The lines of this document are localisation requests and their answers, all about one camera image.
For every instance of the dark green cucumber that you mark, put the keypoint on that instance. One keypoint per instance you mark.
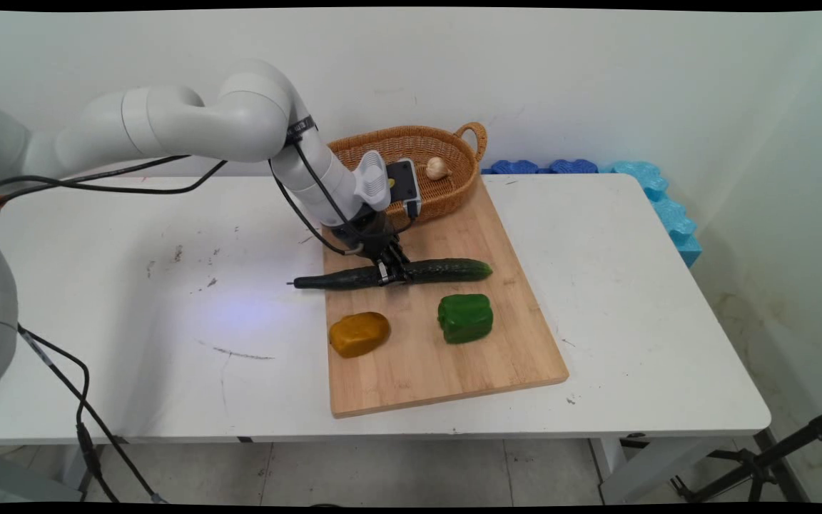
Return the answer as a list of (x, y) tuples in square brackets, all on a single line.
[(447, 270)]

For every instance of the light blue foam mat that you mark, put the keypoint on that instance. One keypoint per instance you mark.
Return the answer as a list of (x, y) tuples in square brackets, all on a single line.
[(671, 214)]

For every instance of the garlic bulb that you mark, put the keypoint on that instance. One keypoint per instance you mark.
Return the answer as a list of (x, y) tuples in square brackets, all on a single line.
[(437, 168)]

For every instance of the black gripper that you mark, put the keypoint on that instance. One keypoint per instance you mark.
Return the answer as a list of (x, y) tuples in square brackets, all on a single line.
[(372, 232)]

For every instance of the dark blue foam mat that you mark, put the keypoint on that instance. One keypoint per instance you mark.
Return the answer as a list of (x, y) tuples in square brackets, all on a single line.
[(574, 166), (514, 167)]

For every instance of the white table leg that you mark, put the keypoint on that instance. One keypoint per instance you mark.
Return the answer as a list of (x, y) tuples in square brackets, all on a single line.
[(72, 467), (639, 467)]

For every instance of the woven wicker basket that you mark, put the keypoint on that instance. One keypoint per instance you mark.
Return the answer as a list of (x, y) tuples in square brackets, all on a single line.
[(447, 193)]

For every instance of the wooden cutting board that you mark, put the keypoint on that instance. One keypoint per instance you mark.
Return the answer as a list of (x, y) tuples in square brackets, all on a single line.
[(439, 364)]

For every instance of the black tripod stand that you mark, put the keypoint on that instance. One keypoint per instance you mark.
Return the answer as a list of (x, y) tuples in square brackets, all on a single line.
[(760, 464)]

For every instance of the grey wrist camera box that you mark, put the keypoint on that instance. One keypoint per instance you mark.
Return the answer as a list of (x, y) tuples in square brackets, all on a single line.
[(404, 182)]

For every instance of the green bell pepper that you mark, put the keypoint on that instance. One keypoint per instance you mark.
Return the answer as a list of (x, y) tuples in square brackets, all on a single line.
[(465, 318)]

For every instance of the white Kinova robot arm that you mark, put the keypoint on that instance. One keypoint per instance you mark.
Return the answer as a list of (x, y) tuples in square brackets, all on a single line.
[(168, 125)]

